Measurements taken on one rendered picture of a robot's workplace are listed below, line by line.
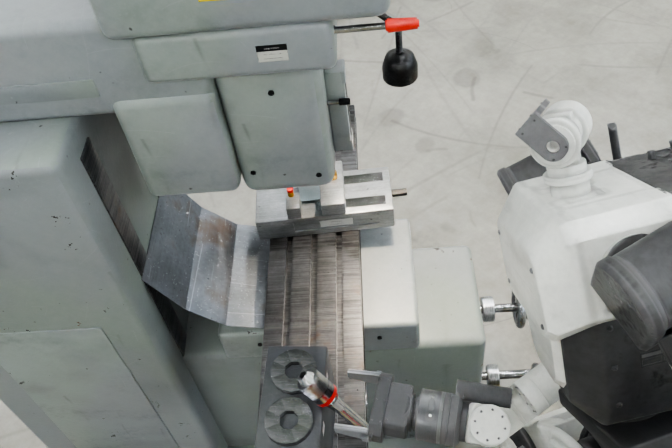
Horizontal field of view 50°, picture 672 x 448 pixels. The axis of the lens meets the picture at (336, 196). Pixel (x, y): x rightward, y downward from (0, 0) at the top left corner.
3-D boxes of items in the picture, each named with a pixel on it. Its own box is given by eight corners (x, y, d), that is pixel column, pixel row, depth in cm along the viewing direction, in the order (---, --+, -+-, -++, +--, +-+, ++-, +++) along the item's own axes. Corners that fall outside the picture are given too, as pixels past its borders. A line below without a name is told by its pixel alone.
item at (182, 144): (250, 113, 161) (225, 15, 142) (241, 194, 145) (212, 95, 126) (167, 120, 163) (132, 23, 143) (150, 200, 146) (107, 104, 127)
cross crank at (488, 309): (528, 300, 207) (532, 276, 198) (536, 335, 199) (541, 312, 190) (473, 303, 208) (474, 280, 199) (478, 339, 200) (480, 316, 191)
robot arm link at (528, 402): (485, 454, 126) (546, 409, 127) (486, 454, 118) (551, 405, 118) (462, 423, 128) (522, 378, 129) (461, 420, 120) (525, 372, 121)
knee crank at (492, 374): (558, 367, 202) (560, 356, 197) (562, 386, 198) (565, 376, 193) (479, 371, 203) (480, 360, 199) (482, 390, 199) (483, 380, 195)
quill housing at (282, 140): (336, 122, 161) (319, -1, 137) (336, 191, 147) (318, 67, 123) (252, 129, 162) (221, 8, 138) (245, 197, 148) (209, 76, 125)
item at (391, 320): (410, 242, 205) (409, 215, 196) (420, 350, 182) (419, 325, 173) (238, 253, 208) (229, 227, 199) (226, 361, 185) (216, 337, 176)
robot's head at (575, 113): (598, 159, 97) (588, 95, 95) (589, 182, 89) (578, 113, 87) (549, 165, 101) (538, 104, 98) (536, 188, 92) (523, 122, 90)
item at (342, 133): (353, 137, 153) (344, 58, 137) (353, 150, 150) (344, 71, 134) (334, 139, 153) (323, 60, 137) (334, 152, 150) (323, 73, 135)
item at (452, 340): (465, 348, 247) (473, 242, 203) (478, 438, 226) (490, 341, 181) (235, 361, 253) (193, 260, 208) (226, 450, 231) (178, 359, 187)
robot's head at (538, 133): (598, 128, 93) (552, 90, 94) (590, 145, 86) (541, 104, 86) (565, 162, 96) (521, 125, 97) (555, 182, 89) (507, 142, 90)
